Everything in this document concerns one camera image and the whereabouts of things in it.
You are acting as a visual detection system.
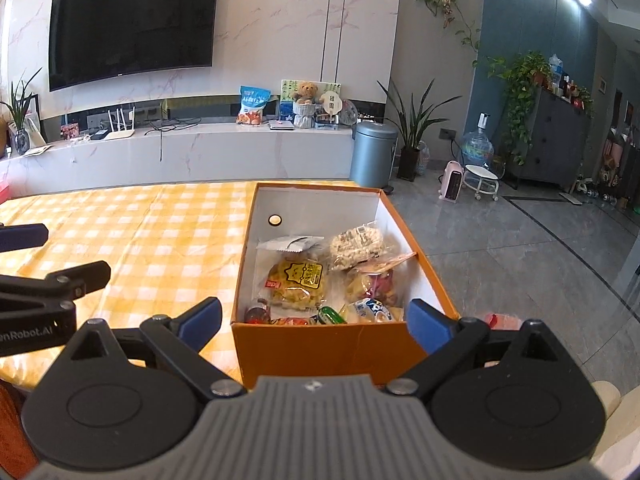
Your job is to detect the pink and white heater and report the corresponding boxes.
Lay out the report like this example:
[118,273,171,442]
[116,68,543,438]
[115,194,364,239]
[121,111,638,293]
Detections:
[439,160,466,203]

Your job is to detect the potted long-leaf plant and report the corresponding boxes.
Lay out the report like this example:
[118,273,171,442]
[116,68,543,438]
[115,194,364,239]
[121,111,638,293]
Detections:
[376,77,463,182]

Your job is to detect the green and blue picture board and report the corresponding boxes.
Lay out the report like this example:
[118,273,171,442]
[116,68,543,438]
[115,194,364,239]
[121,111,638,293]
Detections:
[279,79,342,123]

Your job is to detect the plant in glass vase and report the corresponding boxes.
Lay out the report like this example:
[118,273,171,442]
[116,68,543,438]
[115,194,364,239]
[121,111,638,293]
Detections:
[0,67,43,156]

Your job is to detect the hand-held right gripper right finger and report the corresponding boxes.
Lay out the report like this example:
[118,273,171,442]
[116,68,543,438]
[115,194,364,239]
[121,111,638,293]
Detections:
[385,298,566,398]

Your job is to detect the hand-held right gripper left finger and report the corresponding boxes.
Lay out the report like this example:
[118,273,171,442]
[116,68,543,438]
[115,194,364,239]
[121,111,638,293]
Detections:
[65,296,248,398]

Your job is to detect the white and blue snack packet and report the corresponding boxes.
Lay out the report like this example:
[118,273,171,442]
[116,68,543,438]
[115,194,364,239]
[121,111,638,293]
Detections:
[345,297,405,325]

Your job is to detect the white sachet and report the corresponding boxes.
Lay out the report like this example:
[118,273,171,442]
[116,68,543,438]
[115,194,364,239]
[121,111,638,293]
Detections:
[256,235,326,253]

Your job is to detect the cluttered rack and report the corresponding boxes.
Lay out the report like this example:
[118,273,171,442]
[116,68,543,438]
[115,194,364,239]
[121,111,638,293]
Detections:
[597,125,640,206]

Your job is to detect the white round stool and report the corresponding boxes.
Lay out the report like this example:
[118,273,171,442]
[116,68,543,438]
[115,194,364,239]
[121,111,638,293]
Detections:
[462,164,501,202]

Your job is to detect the grey trash can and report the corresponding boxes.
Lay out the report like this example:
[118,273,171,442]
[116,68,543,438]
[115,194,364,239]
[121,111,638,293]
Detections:
[349,121,399,189]

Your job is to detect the clear packet of white puffs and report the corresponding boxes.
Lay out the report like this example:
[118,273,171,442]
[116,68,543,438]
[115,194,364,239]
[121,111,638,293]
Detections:
[327,225,385,272]

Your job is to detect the yellow checked tablecloth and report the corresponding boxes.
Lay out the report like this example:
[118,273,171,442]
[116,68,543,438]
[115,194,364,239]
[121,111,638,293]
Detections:
[0,180,361,386]

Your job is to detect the clear bag of colourful crackers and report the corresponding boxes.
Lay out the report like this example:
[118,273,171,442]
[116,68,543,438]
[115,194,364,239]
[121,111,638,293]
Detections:
[345,251,417,308]

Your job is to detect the cola bottle shaped candy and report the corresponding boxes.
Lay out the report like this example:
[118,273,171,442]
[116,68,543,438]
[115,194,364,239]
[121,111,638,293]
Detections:
[243,299,273,325]

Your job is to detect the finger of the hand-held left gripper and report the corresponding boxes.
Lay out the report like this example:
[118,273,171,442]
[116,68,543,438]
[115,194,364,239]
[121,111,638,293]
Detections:
[0,260,112,313]
[0,224,49,254]

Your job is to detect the black cable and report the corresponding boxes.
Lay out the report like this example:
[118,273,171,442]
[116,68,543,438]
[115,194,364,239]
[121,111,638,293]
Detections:
[145,117,201,163]

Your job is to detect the orange cardboard box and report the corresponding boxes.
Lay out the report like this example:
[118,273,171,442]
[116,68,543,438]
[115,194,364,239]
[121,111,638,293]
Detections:
[230,181,461,390]

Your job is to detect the white marble tv console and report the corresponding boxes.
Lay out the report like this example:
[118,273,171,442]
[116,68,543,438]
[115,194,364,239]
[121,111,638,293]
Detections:
[0,121,357,198]

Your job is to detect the hanging vine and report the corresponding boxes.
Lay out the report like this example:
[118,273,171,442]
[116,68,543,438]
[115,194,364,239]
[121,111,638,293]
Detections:
[412,0,482,68]

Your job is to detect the trailing green plant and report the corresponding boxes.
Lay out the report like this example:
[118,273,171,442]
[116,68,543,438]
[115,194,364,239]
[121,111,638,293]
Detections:
[487,51,553,166]

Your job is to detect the small green snack packet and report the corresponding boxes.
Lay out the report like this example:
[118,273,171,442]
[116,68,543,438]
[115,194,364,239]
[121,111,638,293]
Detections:
[316,306,348,326]

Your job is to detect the yellow cookie packet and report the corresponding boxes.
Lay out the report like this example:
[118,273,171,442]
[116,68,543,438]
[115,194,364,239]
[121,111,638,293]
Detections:
[260,252,331,311]

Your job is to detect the teddy bear in white basket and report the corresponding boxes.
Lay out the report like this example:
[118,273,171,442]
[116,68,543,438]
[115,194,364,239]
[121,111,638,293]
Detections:
[291,81,321,130]

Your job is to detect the black wall television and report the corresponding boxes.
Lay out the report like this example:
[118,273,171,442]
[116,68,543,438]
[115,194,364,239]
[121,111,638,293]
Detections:
[47,0,222,93]

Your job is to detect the blue water jug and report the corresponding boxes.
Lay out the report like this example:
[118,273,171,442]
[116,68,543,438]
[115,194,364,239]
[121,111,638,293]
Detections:
[460,112,496,173]

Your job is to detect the blue food bag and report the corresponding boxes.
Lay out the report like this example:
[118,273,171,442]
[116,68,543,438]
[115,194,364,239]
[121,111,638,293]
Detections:
[236,85,273,127]

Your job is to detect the white router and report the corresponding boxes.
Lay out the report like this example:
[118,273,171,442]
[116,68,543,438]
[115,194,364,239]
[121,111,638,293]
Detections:
[102,107,137,142]

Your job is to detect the round paper fan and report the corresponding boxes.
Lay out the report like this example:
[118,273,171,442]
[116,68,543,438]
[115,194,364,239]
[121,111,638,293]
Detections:
[320,91,345,123]

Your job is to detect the grey dresser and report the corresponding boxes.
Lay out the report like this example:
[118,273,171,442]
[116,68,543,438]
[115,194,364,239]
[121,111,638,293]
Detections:
[505,85,593,192]

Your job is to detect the cream chair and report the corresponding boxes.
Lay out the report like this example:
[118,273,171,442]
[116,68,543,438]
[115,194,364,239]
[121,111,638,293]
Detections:
[590,380,640,480]

